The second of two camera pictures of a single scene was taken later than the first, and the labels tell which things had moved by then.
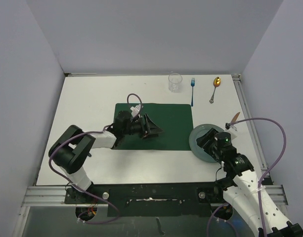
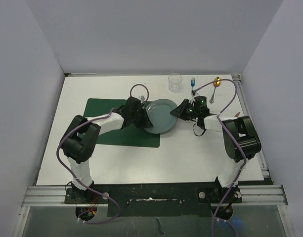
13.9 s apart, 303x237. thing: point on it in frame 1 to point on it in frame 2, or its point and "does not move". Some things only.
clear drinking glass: [174, 80] does not move
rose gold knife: [235, 117] does not move
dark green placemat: [175, 120] to [131, 136]
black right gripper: [204, 141] to [180, 110]
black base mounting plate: [151, 199] does not move
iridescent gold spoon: [216, 82] does not move
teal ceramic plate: [197, 150] to [158, 113]
